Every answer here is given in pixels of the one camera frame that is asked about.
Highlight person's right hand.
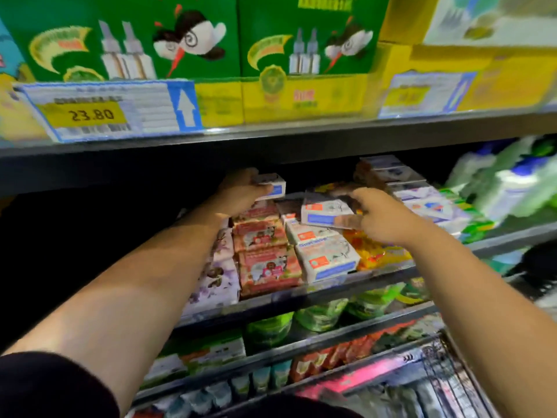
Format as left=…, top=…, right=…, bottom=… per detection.
left=343, top=187, right=435, bottom=251

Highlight person's left hand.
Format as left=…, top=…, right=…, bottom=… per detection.
left=202, top=167, right=275, bottom=221

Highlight stack of white purple soap boxes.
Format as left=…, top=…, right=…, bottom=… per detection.
left=354, top=154, right=473, bottom=239

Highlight stack of yellow soap boxes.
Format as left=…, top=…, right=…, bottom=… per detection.
left=343, top=229, right=414, bottom=272

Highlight white blue print soap box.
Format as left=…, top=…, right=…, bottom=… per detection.
left=256, top=173, right=287, bottom=202
left=300, top=194, right=360, bottom=230

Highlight stack of white orange soap boxes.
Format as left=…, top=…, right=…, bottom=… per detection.
left=280, top=213, right=362, bottom=286

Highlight stack of pink soap boxes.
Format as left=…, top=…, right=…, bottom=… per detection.
left=230, top=200, right=306, bottom=298

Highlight stack of green soap boxes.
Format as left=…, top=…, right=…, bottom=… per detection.
left=439, top=187, right=499, bottom=244

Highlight stack of floral soap boxes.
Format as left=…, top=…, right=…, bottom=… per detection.
left=181, top=226, right=242, bottom=320

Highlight white hand sanitizer bottle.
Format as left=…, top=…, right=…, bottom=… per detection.
left=474, top=156, right=557, bottom=223
left=444, top=142, right=510, bottom=192

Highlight person's right forearm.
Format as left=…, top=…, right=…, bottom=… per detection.
left=409, top=224, right=557, bottom=418

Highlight person's left forearm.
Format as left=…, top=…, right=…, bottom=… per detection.
left=4, top=204, right=236, bottom=415

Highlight teal packets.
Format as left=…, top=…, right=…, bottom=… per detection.
left=483, top=248, right=527, bottom=275

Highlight white blue price tag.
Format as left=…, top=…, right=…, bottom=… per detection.
left=15, top=80, right=205, bottom=143
left=378, top=71, right=479, bottom=119

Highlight row of red tubes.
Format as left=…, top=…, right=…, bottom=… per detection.
left=290, top=313, right=445, bottom=384

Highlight pink flat pack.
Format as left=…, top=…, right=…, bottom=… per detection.
left=296, top=348, right=419, bottom=401

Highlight green white carton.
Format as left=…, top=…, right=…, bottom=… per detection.
left=178, top=330, right=249, bottom=375
left=139, top=352, right=188, bottom=390

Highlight green box mosquito print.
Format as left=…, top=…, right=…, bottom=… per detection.
left=237, top=0, right=393, bottom=125
left=0, top=0, right=245, bottom=140

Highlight flat yellow box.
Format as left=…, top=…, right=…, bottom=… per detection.
left=364, top=43, right=557, bottom=118

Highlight row of blue white tubes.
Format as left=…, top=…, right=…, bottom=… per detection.
left=161, top=359, right=294, bottom=418

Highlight wire basket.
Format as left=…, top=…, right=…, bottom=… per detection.
left=343, top=330, right=557, bottom=418

